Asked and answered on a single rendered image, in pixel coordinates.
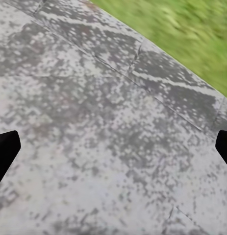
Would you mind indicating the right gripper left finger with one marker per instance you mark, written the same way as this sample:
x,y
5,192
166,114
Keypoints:
x,y
10,146

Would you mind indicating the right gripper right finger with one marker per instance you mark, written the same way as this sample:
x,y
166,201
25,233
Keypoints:
x,y
221,144

